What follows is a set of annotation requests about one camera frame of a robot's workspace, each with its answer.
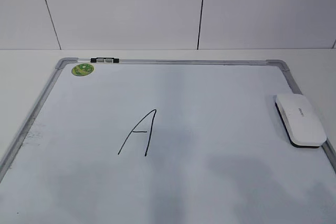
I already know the white board eraser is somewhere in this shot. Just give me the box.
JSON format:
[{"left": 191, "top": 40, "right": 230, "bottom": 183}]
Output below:
[{"left": 275, "top": 93, "right": 327, "bottom": 148}]

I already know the black and silver hanger clip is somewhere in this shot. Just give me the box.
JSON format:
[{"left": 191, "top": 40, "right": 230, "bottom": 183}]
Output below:
[{"left": 90, "top": 57, "right": 120, "bottom": 64}]

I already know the round green sticker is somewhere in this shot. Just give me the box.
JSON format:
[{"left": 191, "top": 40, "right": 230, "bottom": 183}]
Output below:
[{"left": 71, "top": 63, "right": 94, "bottom": 77}]

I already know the white board with grey frame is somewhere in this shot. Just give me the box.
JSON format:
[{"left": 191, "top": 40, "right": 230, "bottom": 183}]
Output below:
[{"left": 1, "top": 58, "right": 335, "bottom": 223}]

